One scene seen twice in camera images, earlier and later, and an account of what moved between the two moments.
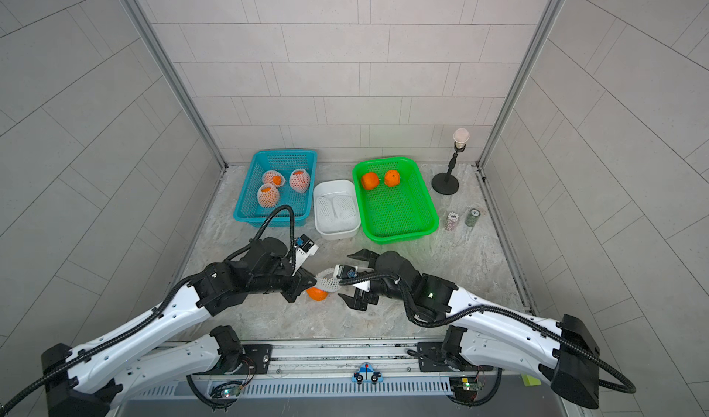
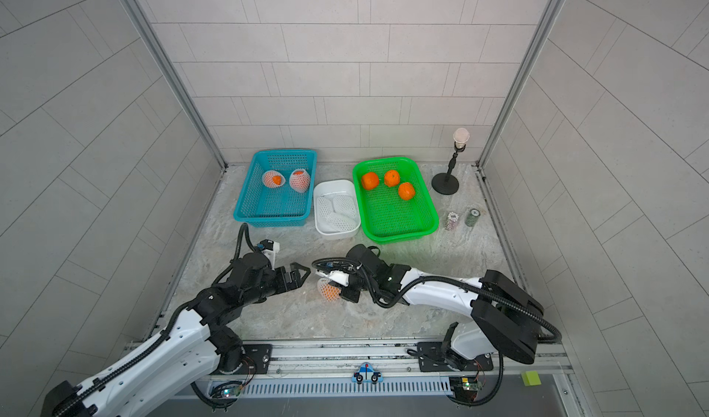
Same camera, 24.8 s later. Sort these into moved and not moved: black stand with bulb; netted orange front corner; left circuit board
Moved: netted orange front corner
Not moved: left circuit board; black stand with bulb
